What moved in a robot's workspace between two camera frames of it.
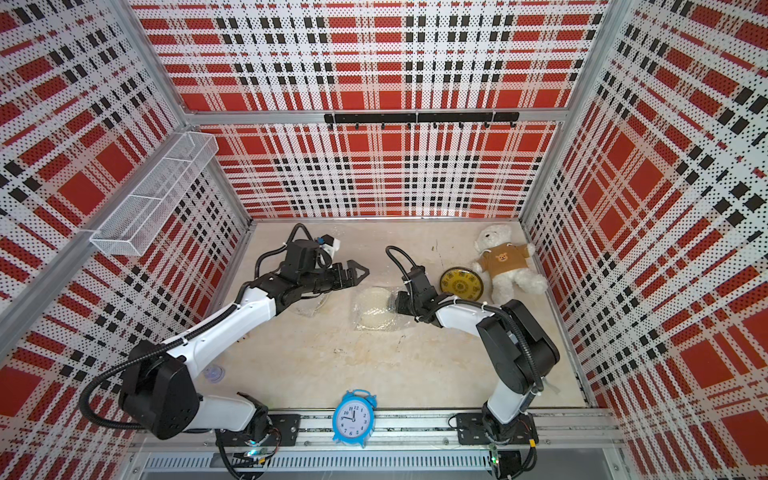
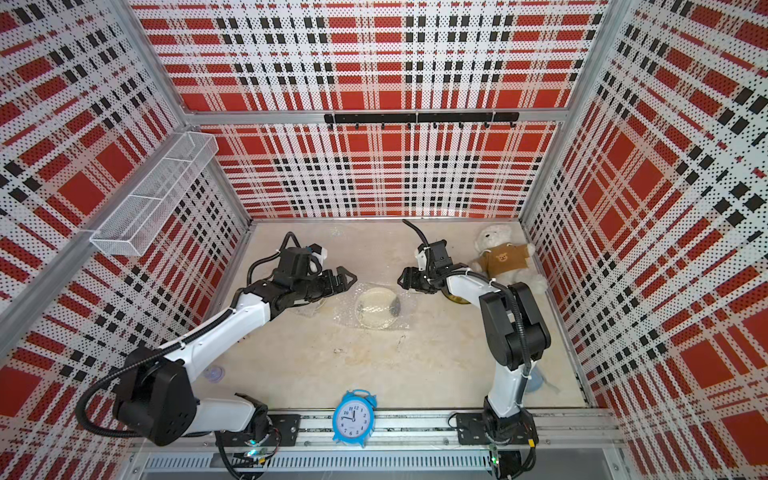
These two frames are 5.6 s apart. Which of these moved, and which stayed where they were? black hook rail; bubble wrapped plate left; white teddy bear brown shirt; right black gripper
Moved: right black gripper
Stayed: white teddy bear brown shirt; black hook rail; bubble wrapped plate left
